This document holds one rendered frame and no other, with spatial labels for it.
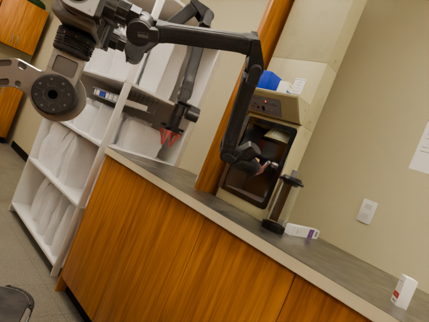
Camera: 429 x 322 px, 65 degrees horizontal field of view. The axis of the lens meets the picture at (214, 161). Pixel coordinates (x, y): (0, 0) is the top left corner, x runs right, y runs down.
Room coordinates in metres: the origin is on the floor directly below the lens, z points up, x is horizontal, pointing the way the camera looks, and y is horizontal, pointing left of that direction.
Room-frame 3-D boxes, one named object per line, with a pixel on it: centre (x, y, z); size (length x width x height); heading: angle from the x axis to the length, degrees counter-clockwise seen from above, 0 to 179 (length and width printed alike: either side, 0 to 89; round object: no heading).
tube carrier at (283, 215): (1.42, -0.33, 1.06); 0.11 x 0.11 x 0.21
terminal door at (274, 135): (1.64, -0.18, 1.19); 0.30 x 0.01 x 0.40; 47
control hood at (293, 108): (1.60, -0.15, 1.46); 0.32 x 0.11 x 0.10; 47
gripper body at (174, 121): (1.61, 0.25, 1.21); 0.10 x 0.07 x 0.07; 137
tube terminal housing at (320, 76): (1.74, -0.27, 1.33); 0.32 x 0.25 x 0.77; 47
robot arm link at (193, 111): (1.63, 0.21, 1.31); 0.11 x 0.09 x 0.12; 107
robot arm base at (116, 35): (1.51, 0.60, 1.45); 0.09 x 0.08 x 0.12; 17
